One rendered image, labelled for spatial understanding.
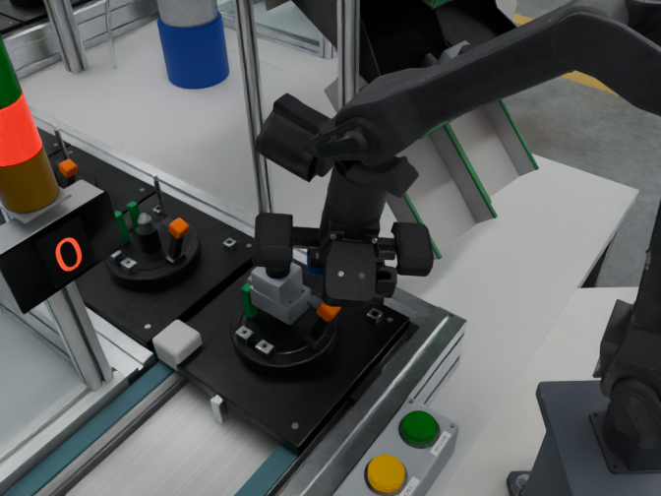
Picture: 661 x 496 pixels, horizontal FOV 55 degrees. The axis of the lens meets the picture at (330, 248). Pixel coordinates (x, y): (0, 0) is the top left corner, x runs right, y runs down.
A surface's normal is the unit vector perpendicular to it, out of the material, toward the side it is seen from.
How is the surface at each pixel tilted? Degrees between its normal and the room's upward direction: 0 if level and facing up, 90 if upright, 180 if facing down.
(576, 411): 0
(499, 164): 45
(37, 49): 90
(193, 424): 0
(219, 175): 0
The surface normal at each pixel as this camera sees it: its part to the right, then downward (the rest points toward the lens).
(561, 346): -0.02, -0.75
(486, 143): 0.47, -0.18
